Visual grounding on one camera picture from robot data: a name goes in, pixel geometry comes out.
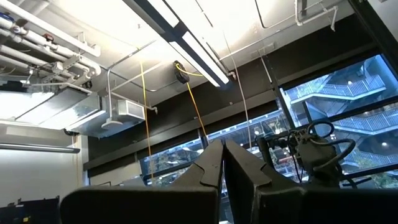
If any grey ceiling pipe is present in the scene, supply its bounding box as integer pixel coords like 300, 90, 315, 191
0, 142, 81, 154

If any black equipment rack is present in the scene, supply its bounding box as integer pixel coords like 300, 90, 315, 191
0, 196, 60, 224

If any black ceiling cable reel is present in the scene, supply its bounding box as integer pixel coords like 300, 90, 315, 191
173, 60, 190, 85

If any yellow hanging cord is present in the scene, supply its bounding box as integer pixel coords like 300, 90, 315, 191
139, 62, 154, 183
175, 63, 208, 138

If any large glass window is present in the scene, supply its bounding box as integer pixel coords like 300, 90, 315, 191
279, 54, 398, 180
138, 110, 280, 187

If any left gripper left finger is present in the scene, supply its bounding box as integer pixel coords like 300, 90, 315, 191
60, 139, 225, 224

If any silver air duct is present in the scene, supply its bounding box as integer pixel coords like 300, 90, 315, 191
0, 83, 147, 139

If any white ceiling pipe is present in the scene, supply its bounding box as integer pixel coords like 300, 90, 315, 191
0, 17, 103, 77
0, 0, 102, 58

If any black metal frame post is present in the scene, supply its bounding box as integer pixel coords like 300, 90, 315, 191
348, 0, 398, 74

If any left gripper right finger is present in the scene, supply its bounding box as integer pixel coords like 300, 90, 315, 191
223, 138, 398, 224

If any long ceiling light fixture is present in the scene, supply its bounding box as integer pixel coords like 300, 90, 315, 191
123, 0, 231, 88

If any white air vent box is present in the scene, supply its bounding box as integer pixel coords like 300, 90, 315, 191
116, 98, 147, 124

